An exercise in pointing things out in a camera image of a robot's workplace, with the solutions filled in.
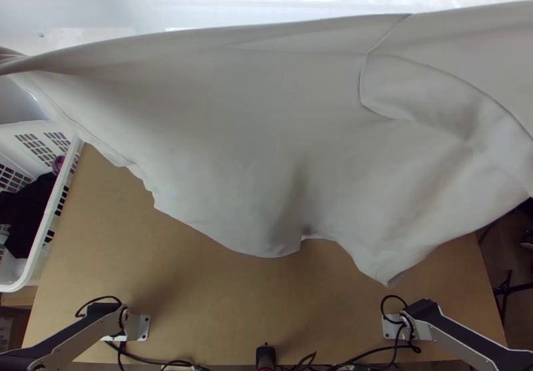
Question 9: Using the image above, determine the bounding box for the black cable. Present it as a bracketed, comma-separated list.
[75, 296, 124, 319]
[291, 342, 422, 371]
[380, 295, 411, 318]
[106, 339, 251, 371]

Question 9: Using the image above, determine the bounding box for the dark garment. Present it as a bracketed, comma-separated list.
[0, 173, 58, 260]

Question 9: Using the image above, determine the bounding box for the black tripod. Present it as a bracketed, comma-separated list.
[492, 268, 533, 330]

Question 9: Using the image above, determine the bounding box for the white laundry basket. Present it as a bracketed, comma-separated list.
[0, 119, 84, 293]

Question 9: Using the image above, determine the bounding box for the person's hand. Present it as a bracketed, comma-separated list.
[0, 47, 29, 75]

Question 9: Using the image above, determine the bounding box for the white t-shirt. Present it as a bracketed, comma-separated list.
[8, 0, 533, 288]

